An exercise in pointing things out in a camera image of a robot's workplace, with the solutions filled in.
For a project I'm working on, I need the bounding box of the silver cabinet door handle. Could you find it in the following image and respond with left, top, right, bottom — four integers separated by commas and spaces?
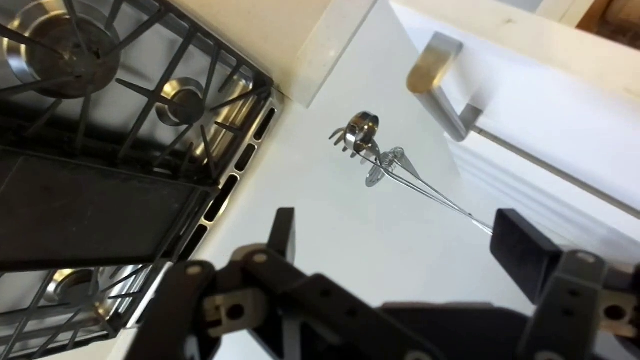
406, 29, 486, 143

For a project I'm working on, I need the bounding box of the black cast iron griddle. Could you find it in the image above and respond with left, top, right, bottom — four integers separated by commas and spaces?
0, 146, 215, 271

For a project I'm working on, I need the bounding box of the wide white wall cabinet door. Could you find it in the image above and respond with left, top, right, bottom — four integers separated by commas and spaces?
388, 0, 640, 218

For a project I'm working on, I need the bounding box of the black cast iron grate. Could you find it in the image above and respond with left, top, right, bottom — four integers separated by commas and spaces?
0, 262, 175, 360
0, 0, 275, 189

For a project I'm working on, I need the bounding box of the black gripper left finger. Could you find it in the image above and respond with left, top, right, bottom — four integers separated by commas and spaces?
127, 206, 427, 360

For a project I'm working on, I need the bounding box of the stainless steel gas range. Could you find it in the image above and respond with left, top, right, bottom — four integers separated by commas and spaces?
0, 0, 290, 360

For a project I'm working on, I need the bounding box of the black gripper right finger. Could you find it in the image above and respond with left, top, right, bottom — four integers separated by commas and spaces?
490, 207, 640, 360

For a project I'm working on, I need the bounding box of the small gas burner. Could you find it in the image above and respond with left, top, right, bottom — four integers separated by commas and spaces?
156, 75, 209, 126

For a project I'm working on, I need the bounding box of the large gas burner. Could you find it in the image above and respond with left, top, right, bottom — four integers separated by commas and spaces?
5, 0, 104, 95

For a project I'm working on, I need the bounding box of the metal whisk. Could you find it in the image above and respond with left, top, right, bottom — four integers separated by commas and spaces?
351, 148, 496, 236

